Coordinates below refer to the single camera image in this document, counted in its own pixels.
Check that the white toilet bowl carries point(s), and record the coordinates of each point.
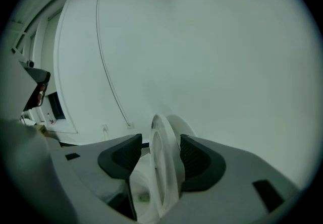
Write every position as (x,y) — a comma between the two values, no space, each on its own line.
(141,187)

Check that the beige trousers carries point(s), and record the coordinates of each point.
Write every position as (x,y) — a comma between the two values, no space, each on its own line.
(25,172)

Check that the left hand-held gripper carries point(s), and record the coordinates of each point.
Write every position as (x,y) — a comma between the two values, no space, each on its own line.
(15,86)

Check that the white wall socket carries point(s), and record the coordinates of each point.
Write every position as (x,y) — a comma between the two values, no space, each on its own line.
(104,127)

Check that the cardboard box with black stripes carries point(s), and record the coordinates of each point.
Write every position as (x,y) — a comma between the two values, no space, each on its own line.
(41,130)

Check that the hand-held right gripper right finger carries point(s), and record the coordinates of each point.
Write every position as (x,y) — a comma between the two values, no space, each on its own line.
(202,165)

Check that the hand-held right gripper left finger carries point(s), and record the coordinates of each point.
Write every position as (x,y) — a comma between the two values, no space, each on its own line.
(118,157)

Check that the white plastic toilet lid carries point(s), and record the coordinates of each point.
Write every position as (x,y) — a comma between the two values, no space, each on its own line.
(183,125)

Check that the grey wall conduit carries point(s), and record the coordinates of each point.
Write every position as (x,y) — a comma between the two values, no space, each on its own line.
(97,11)

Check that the black panel with red dots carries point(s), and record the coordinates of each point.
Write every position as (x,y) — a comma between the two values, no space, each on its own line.
(38,84)

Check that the red and white bottle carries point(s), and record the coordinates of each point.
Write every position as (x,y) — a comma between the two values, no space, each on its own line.
(50,118)

